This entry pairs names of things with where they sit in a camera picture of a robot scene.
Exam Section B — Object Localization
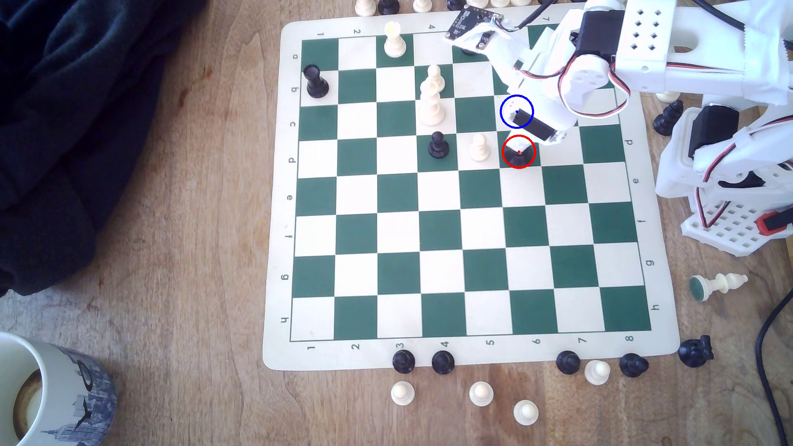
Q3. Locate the red white black servo wire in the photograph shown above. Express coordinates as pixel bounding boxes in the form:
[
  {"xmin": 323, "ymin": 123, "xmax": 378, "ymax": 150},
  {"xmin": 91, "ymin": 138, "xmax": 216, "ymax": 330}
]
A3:
[{"xmin": 695, "ymin": 186, "xmax": 732, "ymax": 230}]

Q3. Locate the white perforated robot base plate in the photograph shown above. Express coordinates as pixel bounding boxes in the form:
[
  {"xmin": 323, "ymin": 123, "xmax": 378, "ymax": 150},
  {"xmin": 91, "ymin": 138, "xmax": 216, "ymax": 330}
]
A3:
[{"xmin": 681, "ymin": 198, "xmax": 793, "ymax": 257}]

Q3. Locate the dark navy fabric cloth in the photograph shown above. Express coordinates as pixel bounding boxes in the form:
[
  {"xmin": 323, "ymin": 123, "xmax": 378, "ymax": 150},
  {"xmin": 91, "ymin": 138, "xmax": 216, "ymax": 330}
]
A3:
[{"xmin": 0, "ymin": 0, "xmax": 208, "ymax": 297}]

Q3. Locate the orange table clamp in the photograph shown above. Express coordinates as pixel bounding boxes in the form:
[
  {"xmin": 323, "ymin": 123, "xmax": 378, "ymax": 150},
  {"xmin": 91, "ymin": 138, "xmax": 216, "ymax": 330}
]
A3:
[{"xmin": 761, "ymin": 207, "xmax": 793, "ymax": 237}]

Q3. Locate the black cable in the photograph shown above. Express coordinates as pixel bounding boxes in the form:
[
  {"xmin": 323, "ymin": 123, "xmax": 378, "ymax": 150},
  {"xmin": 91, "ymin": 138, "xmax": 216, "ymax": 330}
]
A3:
[
  {"xmin": 757, "ymin": 304, "xmax": 793, "ymax": 446},
  {"xmin": 693, "ymin": 0, "xmax": 752, "ymax": 33}
]

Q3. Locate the black chess bishop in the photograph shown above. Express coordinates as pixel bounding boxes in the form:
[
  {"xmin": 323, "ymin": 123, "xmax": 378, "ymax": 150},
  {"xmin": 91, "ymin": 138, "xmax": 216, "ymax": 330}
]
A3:
[{"xmin": 505, "ymin": 136, "xmax": 535, "ymax": 167}]

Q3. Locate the camera circuit board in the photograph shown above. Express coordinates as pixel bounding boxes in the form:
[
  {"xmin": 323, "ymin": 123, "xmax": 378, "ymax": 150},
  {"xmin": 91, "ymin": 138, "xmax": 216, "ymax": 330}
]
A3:
[{"xmin": 445, "ymin": 5, "xmax": 504, "ymax": 52}]

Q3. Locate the black chess knight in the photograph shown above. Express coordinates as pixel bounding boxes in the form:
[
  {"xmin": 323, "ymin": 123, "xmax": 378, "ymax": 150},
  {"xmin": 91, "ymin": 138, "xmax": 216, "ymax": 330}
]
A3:
[{"xmin": 678, "ymin": 335, "xmax": 715, "ymax": 368}]

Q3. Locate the white mug with skyline print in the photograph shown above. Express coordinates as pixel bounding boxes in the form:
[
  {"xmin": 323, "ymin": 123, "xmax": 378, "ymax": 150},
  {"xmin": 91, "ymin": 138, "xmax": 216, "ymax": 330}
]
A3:
[{"xmin": 0, "ymin": 331, "xmax": 119, "ymax": 446}]

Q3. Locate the white chess rook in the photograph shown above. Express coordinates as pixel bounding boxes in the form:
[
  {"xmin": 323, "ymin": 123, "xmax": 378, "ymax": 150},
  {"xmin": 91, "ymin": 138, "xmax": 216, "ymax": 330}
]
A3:
[{"xmin": 383, "ymin": 21, "xmax": 408, "ymax": 59}]

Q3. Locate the white bishop with green felt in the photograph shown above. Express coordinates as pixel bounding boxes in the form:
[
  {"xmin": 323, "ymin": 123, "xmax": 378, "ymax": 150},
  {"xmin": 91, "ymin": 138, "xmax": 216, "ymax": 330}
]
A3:
[{"xmin": 689, "ymin": 273, "xmax": 749, "ymax": 303}]

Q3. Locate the green white chess board mat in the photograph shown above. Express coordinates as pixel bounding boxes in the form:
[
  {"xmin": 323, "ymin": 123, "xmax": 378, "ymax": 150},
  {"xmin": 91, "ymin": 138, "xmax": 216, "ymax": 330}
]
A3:
[{"xmin": 262, "ymin": 9, "xmax": 681, "ymax": 372}]

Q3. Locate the black chess rook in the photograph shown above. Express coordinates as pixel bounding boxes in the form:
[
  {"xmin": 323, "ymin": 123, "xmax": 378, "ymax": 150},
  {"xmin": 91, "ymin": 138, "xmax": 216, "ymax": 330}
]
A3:
[{"xmin": 303, "ymin": 64, "xmax": 330, "ymax": 99}]

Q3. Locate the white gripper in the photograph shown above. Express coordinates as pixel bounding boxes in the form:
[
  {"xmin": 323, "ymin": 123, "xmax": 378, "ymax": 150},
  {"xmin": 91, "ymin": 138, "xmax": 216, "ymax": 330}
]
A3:
[{"xmin": 486, "ymin": 26, "xmax": 577, "ymax": 145}]

